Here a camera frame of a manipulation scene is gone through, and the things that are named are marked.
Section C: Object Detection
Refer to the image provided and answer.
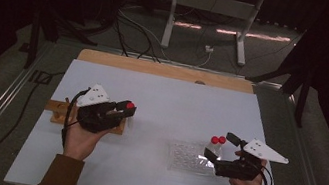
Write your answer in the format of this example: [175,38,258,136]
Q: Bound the red-capped test tube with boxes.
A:
[206,135,221,160]
[122,100,137,128]
[215,134,228,159]

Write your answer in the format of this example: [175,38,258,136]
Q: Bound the wooden test tube rack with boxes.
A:
[42,94,129,136]

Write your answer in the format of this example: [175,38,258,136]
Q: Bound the black tripod stand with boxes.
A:
[23,3,103,80]
[238,20,321,129]

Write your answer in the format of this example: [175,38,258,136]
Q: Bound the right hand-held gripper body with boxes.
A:
[211,132,293,185]

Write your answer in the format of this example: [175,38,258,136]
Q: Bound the white plug with cable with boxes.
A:
[194,43,216,71]

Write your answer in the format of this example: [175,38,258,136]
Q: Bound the white metal desk frame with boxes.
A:
[158,0,267,69]

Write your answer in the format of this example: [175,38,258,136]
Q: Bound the person's left hand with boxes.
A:
[60,103,117,166]

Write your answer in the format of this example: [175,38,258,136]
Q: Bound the black floor cables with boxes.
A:
[109,10,170,65]

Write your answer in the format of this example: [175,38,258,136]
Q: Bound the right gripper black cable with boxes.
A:
[251,164,275,185]

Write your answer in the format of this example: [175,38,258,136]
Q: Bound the clear plastic tray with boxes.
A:
[166,137,223,179]

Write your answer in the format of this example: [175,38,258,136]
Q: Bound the white table mat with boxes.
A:
[3,50,303,185]

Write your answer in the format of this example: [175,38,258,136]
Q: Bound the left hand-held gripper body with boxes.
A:
[71,80,132,139]

